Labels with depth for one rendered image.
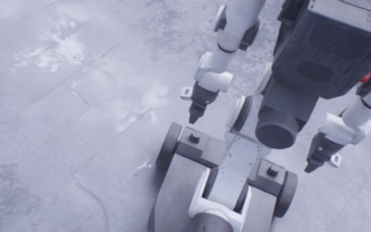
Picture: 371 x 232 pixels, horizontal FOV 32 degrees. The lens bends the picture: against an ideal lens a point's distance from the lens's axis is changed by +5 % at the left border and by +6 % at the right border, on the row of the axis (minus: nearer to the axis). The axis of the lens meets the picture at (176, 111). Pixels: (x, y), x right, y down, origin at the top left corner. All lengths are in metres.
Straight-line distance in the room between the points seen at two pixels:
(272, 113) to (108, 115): 1.22
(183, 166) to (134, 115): 0.44
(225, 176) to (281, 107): 0.64
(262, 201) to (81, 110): 0.90
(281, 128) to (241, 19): 0.32
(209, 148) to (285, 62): 1.06
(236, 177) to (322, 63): 0.85
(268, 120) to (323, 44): 0.31
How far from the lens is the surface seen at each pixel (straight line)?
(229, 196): 2.33
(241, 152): 2.26
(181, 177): 2.50
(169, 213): 2.42
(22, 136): 2.71
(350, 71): 1.57
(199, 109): 2.13
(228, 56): 1.83
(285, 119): 1.73
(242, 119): 2.14
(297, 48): 1.54
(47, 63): 2.96
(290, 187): 2.62
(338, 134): 2.04
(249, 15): 1.69
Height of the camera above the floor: 2.26
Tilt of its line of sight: 51 degrees down
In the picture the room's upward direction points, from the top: 22 degrees clockwise
